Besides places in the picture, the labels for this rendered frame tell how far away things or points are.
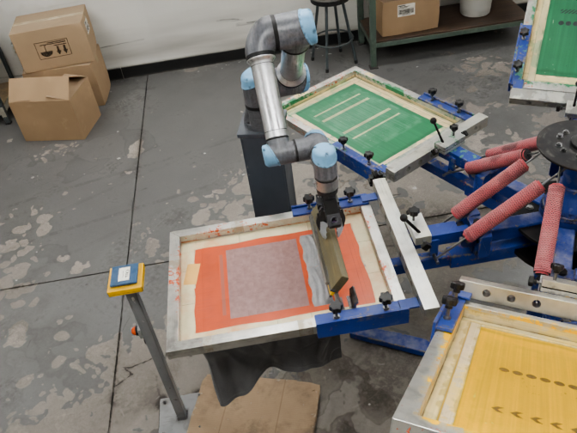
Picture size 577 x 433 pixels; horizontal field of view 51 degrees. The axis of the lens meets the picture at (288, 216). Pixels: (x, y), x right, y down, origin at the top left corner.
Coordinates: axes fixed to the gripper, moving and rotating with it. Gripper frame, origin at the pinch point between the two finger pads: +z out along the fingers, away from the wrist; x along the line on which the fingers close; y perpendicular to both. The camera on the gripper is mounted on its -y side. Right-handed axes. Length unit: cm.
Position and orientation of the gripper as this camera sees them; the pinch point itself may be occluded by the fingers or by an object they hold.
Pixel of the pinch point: (331, 236)
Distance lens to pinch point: 208.5
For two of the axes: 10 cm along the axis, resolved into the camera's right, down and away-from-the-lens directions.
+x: -9.9, 1.6, -0.3
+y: -1.3, -6.3, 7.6
